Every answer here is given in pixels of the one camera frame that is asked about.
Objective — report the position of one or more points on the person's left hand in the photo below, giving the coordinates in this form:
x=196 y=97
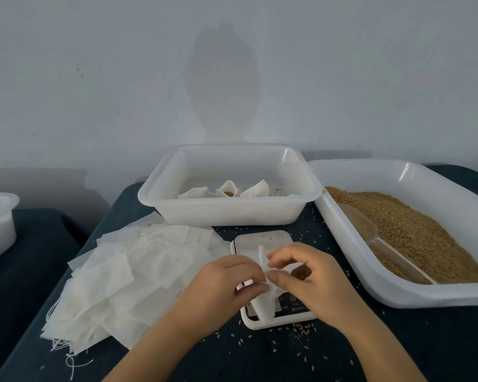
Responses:
x=215 y=294

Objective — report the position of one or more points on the person's right hand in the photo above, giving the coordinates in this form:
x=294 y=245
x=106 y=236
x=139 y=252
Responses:
x=323 y=286

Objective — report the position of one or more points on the white tray of grain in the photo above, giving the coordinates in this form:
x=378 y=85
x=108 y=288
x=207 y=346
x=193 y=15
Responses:
x=358 y=266

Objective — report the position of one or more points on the white mesh bag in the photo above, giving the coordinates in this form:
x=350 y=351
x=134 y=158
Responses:
x=228 y=188
x=263 y=302
x=194 y=192

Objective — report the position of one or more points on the clear plastic scoop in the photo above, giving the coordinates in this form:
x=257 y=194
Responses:
x=362 y=222

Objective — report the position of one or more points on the white plastic tub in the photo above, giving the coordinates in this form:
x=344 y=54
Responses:
x=223 y=211

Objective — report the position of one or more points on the pile of white bags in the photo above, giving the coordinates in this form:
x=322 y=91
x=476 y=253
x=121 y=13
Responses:
x=119 y=290

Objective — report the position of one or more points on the brown grain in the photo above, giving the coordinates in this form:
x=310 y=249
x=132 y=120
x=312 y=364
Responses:
x=430 y=230

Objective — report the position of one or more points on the white digital kitchen scale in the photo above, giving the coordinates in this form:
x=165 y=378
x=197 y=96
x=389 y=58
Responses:
x=251 y=242

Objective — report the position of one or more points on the dark blue tablecloth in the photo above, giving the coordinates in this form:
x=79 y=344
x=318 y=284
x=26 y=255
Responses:
x=24 y=274
x=382 y=346

